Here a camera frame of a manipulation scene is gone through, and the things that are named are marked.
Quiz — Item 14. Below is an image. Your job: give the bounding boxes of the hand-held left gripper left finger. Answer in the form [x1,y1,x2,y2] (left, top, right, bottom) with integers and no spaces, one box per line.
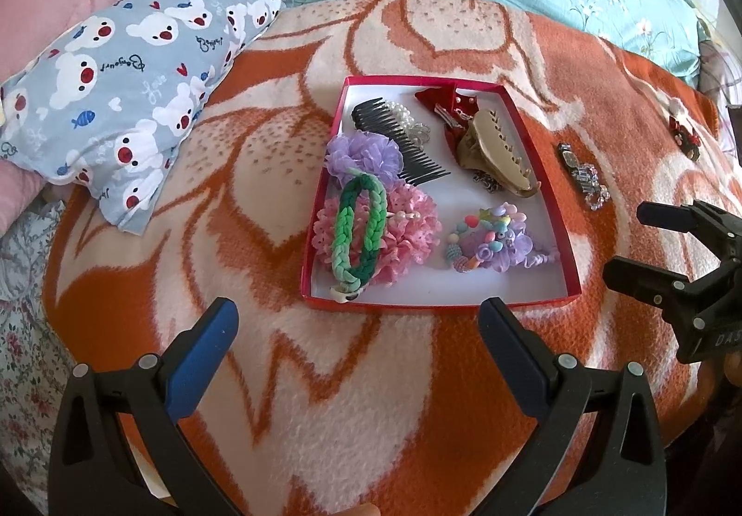
[47,297,241,516]

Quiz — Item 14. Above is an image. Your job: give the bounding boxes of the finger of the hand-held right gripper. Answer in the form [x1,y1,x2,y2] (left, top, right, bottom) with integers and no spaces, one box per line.
[636,200,734,239]
[601,256,697,320]

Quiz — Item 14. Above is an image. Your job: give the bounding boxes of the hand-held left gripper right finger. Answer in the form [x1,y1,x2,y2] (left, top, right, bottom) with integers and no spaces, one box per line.
[478,297,667,516]

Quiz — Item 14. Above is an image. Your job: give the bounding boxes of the red jewelry box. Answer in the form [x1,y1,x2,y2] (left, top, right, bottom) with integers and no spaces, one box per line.
[298,76,583,314]

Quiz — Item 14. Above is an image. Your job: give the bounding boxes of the purple mesh scrunchie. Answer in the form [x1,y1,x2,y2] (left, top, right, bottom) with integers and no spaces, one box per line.
[325,132,405,189]

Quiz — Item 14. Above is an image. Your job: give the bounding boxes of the red fan hair clip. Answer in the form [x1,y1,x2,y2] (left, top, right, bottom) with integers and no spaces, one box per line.
[413,86,482,166]

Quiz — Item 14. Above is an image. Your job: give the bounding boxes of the white pearl hair band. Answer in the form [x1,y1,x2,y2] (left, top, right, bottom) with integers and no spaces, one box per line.
[383,100,433,143]

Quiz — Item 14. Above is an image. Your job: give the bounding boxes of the small red bow hair clip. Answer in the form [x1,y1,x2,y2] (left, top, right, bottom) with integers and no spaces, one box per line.
[666,115,702,162]

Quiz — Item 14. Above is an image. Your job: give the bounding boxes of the crystal hair clip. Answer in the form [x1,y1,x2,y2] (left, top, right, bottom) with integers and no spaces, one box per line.
[557,142,611,212]

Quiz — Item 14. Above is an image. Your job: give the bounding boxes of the orange and white blanket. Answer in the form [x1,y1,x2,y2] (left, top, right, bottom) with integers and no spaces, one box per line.
[40,0,742,516]

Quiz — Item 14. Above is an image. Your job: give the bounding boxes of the pale purple cloth pile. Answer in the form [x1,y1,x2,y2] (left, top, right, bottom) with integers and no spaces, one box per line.
[698,38,742,105]

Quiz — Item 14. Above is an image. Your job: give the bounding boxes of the pink mesh scrunchie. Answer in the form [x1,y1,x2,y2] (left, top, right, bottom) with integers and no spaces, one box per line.
[313,183,441,286]

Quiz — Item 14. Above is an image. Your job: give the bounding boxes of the small flower print sheet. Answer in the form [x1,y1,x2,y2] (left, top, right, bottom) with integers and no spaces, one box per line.
[0,197,82,494]

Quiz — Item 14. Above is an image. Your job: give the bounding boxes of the tan claw hair clip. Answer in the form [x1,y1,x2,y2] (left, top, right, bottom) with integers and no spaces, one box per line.
[455,109,541,199]

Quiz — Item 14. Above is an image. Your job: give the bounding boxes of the black hair comb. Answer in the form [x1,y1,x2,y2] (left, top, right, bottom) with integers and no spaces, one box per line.
[352,97,452,185]

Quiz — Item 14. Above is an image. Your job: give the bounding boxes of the bear print pillow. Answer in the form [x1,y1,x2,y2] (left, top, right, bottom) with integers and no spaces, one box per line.
[0,0,283,236]

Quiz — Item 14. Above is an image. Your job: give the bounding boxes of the purple bow hair tie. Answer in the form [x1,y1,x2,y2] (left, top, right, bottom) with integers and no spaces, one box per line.
[487,226,560,270]

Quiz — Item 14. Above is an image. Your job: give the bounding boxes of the colorful beaded bracelet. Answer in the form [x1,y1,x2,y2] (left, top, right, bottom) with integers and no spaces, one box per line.
[445,206,525,270]

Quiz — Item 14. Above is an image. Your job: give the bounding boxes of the silver chain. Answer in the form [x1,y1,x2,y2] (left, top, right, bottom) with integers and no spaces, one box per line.
[472,171,508,196]

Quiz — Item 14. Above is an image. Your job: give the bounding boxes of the green braided bracelet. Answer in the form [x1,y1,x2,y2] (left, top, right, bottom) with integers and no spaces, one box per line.
[329,174,388,304]

